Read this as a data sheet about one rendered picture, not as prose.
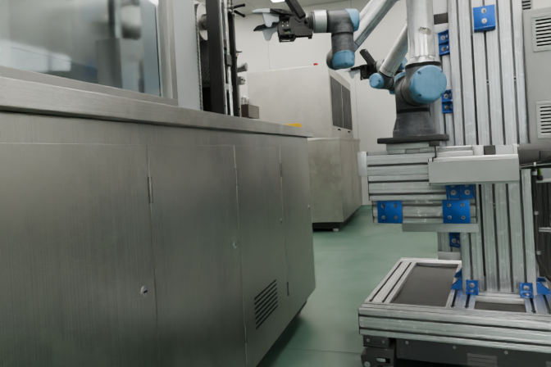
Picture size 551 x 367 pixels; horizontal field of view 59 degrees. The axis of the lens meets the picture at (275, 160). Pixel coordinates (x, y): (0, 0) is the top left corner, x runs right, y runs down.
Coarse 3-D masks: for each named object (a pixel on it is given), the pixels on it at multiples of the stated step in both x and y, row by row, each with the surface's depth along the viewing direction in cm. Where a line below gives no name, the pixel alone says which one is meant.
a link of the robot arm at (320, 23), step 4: (312, 12) 162; (316, 12) 160; (320, 12) 160; (324, 12) 160; (316, 16) 160; (320, 16) 160; (324, 16) 160; (316, 20) 160; (320, 20) 160; (324, 20) 160; (316, 24) 160; (320, 24) 160; (324, 24) 160; (316, 28) 161; (320, 28) 161; (324, 28) 161; (316, 32) 163; (320, 32) 163; (324, 32) 163
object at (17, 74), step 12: (168, 0) 122; (168, 12) 121; (168, 24) 121; (168, 36) 121; (168, 48) 121; (168, 60) 121; (0, 72) 72; (12, 72) 74; (24, 72) 76; (36, 72) 78; (168, 72) 121; (60, 84) 83; (72, 84) 86; (84, 84) 90; (96, 84) 93; (168, 84) 121; (120, 96) 100; (132, 96) 104; (144, 96) 109; (156, 96) 114; (168, 96) 121
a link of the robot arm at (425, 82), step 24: (408, 0) 162; (432, 0) 162; (408, 24) 163; (432, 24) 161; (408, 48) 164; (432, 48) 160; (408, 72) 162; (432, 72) 157; (408, 96) 165; (432, 96) 158
